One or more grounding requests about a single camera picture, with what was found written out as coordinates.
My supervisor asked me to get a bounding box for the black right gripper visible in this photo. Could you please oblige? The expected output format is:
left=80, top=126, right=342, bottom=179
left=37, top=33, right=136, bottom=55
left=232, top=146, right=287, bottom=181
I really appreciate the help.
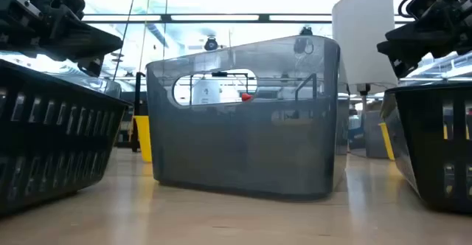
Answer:
left=376, top=0, right=472, bottom=79

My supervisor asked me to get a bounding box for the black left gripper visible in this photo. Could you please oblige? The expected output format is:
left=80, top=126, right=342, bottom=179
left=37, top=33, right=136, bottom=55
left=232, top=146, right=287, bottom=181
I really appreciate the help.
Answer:
left=0, top=0, right=124, bottom=77

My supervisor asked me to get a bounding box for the translucent grey plastic bin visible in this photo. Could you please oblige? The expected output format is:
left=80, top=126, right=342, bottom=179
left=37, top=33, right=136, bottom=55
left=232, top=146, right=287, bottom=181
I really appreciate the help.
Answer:
left=47, top=71, right=123, bottom=100
left=145, top=35, right=350, bottom=202

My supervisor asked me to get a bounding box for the black slotted plastic basket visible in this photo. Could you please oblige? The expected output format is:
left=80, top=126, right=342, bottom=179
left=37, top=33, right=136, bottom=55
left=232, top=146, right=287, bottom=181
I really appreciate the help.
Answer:
left=0, top=59, right=133, bottom=216
left=379, top=81, right=472, bottom=215

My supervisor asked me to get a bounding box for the white round pillar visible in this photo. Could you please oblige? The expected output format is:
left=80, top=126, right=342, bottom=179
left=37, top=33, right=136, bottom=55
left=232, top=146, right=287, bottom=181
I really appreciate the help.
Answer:
left=331, top=0, right=399, bottom=96

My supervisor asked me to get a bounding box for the black monitor screen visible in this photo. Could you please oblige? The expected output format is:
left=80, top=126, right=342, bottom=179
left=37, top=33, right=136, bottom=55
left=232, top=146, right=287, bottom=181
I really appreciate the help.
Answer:
left=120, top=91, right=148, bottom=117

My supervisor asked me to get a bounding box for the white cylindrical tank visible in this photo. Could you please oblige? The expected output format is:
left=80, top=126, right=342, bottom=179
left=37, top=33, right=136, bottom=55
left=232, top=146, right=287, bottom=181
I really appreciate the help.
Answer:
left=191, top=77, right=222, bottom=106

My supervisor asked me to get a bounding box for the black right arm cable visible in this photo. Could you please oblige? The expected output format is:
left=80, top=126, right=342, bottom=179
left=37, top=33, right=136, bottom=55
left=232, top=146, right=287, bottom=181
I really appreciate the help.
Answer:
left=397, top=0, right=418, bottom=19

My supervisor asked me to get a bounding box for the thin black hanging cable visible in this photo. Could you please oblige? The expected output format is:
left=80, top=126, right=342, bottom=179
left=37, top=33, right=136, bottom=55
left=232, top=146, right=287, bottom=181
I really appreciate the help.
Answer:
left=111, top=0, right=140, bottom=82

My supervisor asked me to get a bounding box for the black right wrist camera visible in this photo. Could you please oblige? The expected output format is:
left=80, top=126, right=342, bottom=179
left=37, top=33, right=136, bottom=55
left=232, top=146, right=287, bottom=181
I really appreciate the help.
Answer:
left=405, top=0, right=440, bottom=20

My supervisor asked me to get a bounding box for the black frame wooden shelf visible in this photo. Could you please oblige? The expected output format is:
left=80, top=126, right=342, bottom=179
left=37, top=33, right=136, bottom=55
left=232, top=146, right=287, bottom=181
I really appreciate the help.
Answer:
left=131, top=71, right=148, bottom=153

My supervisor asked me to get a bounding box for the black ceiling camera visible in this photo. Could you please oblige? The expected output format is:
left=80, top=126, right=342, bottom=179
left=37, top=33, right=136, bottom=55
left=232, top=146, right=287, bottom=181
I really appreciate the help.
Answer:
left=204, top=35, right=220, bottom=52

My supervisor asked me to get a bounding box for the black background rig frame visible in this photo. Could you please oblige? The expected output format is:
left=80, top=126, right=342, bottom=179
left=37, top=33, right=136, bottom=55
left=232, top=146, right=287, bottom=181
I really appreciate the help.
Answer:
left=189, top=71, right=250, bottom=106

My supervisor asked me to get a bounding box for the black overhead frame bar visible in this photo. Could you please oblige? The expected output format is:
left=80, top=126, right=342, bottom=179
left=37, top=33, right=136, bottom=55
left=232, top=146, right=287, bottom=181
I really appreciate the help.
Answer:
left=81, top=13, right=414, bottom=26

